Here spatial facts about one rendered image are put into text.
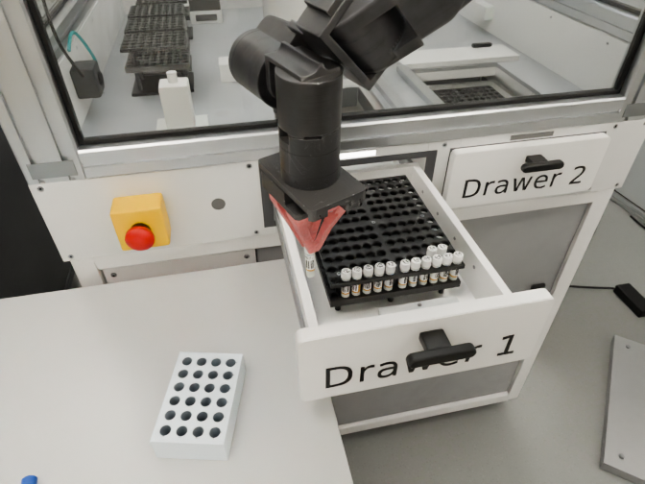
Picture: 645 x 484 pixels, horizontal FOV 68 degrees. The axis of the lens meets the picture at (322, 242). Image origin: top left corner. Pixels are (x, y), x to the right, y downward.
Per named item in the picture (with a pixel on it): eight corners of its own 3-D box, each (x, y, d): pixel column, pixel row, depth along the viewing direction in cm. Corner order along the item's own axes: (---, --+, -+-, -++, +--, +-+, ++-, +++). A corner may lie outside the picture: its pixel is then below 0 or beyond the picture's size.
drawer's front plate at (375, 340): (529, 358, 59) (557, 297, 52) (300, 402, 55) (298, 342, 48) (521, 348, 61) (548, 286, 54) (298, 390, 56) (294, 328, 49)
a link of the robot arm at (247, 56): (359, -34, 35) (408, 38, 41) (278, -61, 42) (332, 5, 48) (264, 103, 37) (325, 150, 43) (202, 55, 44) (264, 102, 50)
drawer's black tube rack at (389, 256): (456, 300, 65) (465, 264, 60) (330, 321, 62) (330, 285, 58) (401, 206, 81) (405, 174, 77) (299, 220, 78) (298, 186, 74)
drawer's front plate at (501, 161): (589, 190, 88) (612, 136, 81) (443, 209, 84) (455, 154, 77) (584, 185, 90) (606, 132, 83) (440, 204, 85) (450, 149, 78)
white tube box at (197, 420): (227, 461, 55) (224, 445, 53) (156, 457, 55) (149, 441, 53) (246, 371, 65) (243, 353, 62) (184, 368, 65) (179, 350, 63)
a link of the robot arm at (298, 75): (298, 76, 36) (357, 60, 38) (253, 48, 40) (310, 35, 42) (299, 156, 40) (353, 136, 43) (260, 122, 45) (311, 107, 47)
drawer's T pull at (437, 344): (476, 357, 50) (478, 349, 49) (408, 370, 48) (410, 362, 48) (461, 331, 52) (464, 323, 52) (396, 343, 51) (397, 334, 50)
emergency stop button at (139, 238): (156, 251, 69) (150, 229, 67) (128, 254, 69) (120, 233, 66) (157, 238, 72) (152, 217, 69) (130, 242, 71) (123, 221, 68)
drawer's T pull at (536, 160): (563, 169, 79) (566, 161, 78) (522, 174, 78) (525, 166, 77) (551, 158, 82) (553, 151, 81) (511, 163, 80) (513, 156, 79)
